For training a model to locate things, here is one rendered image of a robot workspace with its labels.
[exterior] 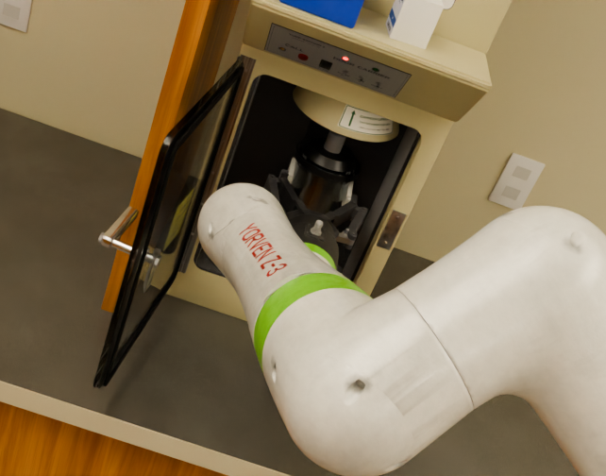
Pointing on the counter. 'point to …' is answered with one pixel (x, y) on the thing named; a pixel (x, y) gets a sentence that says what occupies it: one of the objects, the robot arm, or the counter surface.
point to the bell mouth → (345, 117)
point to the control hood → (427, 88)
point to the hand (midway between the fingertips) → (319, 181)
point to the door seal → (157, 216)
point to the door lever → (119, 231)
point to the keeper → (391, 229)
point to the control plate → (296, 42)
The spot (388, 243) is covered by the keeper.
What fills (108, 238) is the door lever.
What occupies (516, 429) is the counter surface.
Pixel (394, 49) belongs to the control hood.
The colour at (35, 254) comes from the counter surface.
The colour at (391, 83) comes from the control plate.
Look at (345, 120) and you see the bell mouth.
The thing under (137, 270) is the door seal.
